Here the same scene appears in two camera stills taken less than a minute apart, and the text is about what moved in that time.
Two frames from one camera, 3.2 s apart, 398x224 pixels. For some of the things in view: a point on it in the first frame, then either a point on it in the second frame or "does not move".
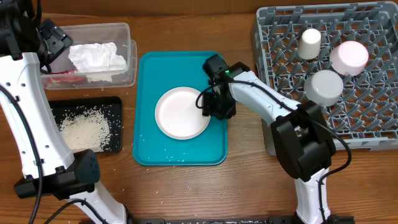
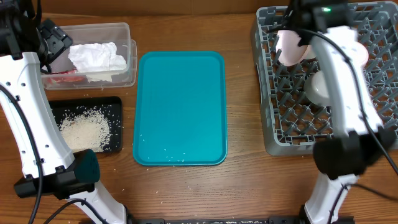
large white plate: [177, 114] → [287, 42]
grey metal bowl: [323, 87] does not move
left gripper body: [55, 42] does not move
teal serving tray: [154, 73] does not move
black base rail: [234, 220] does not move
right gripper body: [217, 107] → [291, 19]
